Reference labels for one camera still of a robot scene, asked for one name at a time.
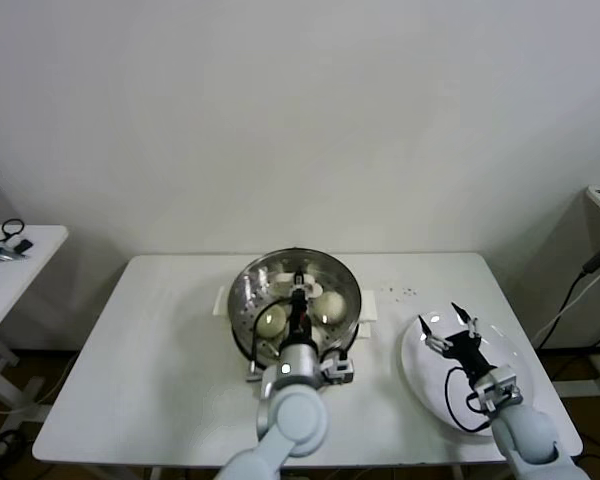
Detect white steamed baozi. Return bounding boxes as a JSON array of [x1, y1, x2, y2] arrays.
[[256, 305, 288, 339], [311, 291, 345, 324]]

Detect perforated steel steamer basket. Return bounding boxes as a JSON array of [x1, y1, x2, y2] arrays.
[[213, 248, 381, 375]]

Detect small dark crumbs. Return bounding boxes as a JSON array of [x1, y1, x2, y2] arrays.
[[379, 285, 419, 304]]

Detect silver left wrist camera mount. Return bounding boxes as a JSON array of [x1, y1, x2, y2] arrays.
[[319, 349, 357, 386]]

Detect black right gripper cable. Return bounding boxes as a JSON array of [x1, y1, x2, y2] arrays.
[[444, 366, 495, 434]]

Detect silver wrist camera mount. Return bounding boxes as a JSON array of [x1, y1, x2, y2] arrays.
[[474, 367, 524, 414], [319, 349, 357, 386]]

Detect black cable loop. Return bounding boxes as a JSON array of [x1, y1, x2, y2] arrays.
[[3, 217, 28, 242]]

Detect black coiled cable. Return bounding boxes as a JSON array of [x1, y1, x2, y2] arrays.
[[0, 428, 29, 460]]

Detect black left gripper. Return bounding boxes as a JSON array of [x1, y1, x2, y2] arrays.
[[284, 268, 315, 347]]

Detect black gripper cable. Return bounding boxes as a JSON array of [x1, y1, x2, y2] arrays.
[[444, 366, 495, 434], [245, 296, 295, 384]]

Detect white round plate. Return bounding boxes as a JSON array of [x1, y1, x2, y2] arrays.
[[400, 310, 534, 437]]

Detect white electric cooker pot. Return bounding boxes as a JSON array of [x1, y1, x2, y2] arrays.
[[232, 319, 376, 374]]

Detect white side table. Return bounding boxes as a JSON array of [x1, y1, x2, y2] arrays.
[[0, 223, 72, 416]]

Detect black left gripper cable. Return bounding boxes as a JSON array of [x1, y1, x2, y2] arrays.
[[245, 296, 295, 384]]

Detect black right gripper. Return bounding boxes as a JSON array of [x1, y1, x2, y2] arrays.
[[418, 300, 502, 385]]

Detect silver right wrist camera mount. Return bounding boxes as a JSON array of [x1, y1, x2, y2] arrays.
[[474, 367, 524, 414]]

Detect white wall cable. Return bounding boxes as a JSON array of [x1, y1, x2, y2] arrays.
[[532, 272, 600, 342]]

